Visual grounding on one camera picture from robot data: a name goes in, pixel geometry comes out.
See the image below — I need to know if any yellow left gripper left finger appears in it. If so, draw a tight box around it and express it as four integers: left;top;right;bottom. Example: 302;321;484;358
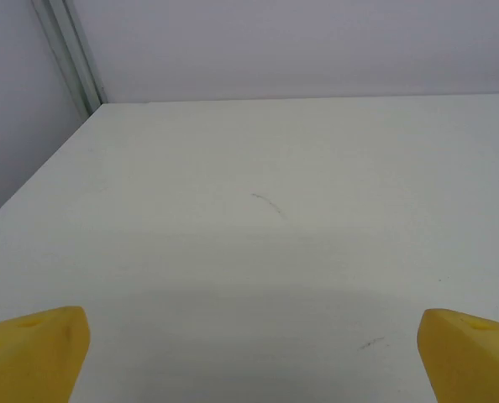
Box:
0;306;92;403

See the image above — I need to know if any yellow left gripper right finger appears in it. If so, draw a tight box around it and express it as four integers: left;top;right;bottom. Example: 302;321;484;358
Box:
417;307;499;403

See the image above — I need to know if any aluminium frame post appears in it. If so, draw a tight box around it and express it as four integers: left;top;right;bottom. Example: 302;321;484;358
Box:
30;0;108;119

